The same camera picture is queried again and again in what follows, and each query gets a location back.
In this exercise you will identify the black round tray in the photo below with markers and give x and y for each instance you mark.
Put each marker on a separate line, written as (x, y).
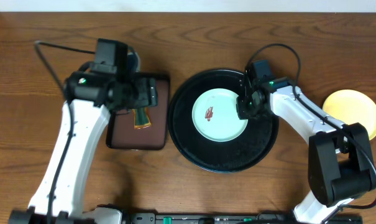
(241, 153)

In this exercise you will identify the light blue plate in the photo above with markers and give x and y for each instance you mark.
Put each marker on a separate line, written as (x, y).
(215, 117)

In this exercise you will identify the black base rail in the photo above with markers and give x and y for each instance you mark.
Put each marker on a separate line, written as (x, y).
(152, 218)

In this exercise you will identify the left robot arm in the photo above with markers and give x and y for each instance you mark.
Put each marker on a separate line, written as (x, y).
(91, 98)

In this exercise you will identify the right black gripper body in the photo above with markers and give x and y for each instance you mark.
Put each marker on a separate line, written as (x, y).
(247, 109)

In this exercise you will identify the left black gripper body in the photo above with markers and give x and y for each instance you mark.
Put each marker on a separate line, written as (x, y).
(152, 92)

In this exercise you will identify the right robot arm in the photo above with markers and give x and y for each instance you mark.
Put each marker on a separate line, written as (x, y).
(341, 169)

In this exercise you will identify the yellow plate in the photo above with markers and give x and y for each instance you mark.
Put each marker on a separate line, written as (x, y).
(351, 106)

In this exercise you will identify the green and orange sponge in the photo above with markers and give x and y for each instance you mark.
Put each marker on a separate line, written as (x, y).
(141, 118)

